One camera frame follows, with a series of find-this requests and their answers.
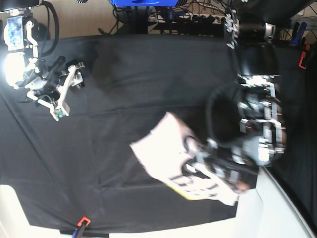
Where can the red blue tool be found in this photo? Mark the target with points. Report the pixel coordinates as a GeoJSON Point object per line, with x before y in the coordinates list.
{"type": "Point", "coordinates": [81, 226]}

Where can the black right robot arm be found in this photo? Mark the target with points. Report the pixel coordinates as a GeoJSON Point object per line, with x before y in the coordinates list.
{"type": "Point", "coordinates": [25, 64]}

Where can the black power strip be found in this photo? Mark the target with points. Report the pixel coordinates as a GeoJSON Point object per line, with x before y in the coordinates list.
{"type": "Point", "coordinates": [186, 18]}

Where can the black table cloth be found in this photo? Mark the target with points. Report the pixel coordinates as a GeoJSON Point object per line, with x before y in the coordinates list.
{"type": "Point", "coordinates": [83, 165]}

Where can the pale pink T-shirt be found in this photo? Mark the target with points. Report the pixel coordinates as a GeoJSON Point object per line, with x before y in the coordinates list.
{"type": "Point", "coordinates": [172, 154]}

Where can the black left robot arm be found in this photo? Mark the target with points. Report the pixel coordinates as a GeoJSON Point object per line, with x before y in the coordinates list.
{"type": "Point", "coordinates": [252, 28]}

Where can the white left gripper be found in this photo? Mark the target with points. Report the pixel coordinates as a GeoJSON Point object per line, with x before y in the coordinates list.
{"type": "Point", "coordinates": [217, 171]}

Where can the blue plastic base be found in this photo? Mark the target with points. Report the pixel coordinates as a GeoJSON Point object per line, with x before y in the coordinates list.
{"type": "Point", "coordinates": [162, 3]}

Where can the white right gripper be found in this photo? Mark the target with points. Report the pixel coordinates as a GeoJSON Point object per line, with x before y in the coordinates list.
{"type": "Point", "coordinates": [51, 91]}

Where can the red bracket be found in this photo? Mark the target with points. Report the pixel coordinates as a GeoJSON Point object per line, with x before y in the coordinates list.
{"type": "Point", "coordinates": [304, 57]}

